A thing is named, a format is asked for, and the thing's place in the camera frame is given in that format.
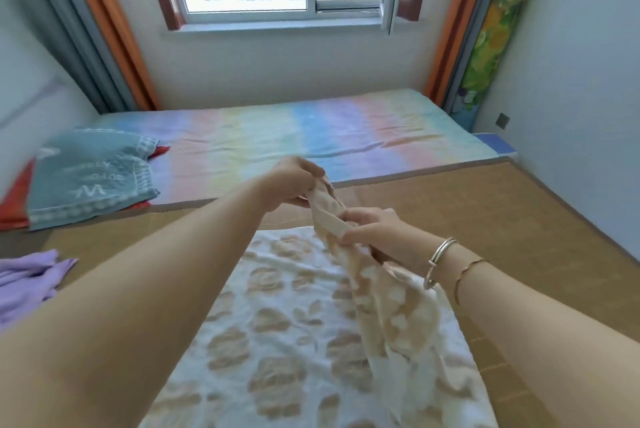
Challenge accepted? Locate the green yellow painted board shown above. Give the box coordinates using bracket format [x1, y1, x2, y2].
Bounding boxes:
[447, 0, 555, 129]

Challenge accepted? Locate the person's right hand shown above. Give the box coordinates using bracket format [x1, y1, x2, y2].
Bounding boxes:
[338, 207, 443, 289]

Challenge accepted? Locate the purple towel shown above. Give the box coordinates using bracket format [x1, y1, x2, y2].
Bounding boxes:
[0, 249, 79, 331]

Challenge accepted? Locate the person's left forearm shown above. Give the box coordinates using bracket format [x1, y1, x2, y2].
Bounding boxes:
[0, 175, 281, 428]

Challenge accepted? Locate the red cloth under pillow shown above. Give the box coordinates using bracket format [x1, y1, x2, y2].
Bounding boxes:
[0, 145, 172, 233]

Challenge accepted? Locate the grey orange curtain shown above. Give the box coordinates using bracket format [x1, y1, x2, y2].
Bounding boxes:
[422, 0, 513, 109]
[0, 0, 161, 116]

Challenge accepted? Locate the person's right forearm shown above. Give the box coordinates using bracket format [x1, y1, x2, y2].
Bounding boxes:
[427, 242, 640, 428]

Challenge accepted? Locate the silver bangle bracelet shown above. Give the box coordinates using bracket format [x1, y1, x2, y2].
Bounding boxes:
[422, 237, 459, 291]

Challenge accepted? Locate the teal quilted pillow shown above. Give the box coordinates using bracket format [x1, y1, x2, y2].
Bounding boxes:
[25, 127, 161, 233]

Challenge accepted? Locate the beige white patterned towel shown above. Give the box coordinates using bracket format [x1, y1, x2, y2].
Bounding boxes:
[139, 173, 499, 428]

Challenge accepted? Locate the brown bamboo sleeping mat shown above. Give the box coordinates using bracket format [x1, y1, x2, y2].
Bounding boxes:
[0, 156, 640, 428]

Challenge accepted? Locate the person's left hand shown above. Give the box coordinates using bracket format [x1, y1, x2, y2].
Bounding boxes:
[259, 156, 329, 211]

